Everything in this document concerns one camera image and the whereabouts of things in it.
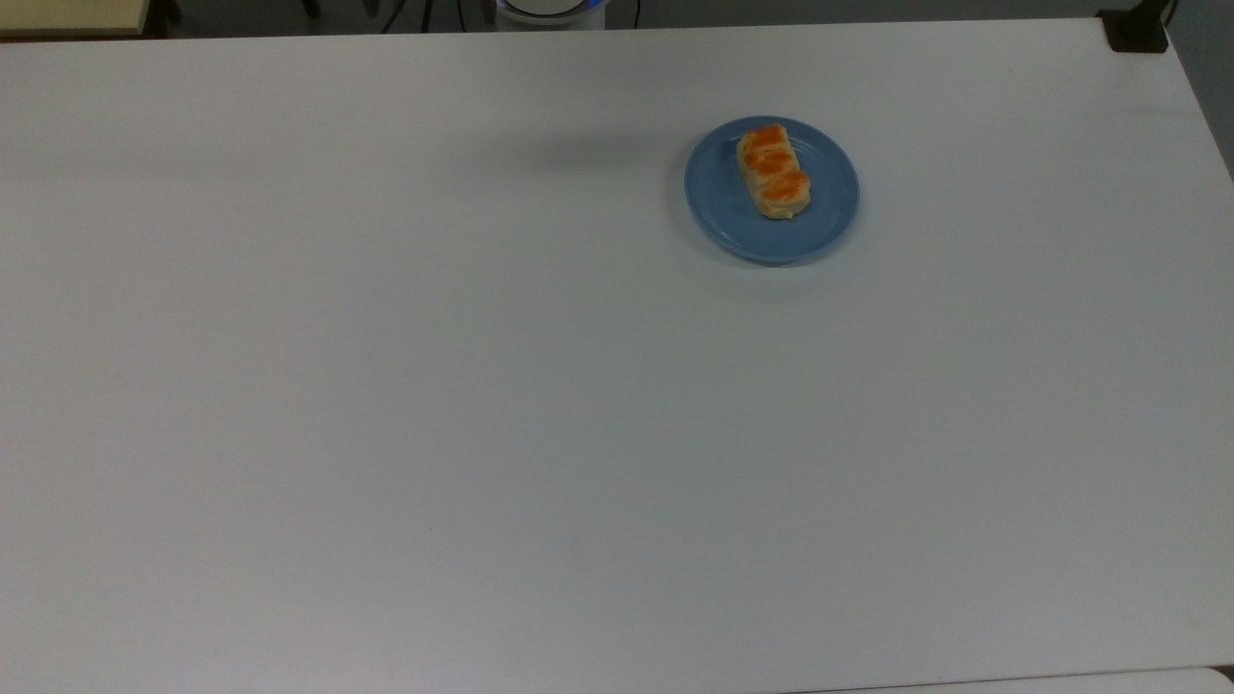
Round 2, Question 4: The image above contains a pale yellow side table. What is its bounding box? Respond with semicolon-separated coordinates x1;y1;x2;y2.
0;0;152;40

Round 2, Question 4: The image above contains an orange glazed bread roll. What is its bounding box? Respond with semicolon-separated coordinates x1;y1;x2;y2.
736;123;812;221

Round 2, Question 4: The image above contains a blue round plate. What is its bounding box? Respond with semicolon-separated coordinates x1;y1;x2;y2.
684;116;861;266

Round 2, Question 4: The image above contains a black clamp pole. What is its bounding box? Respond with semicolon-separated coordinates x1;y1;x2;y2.
1097;0;1179;54

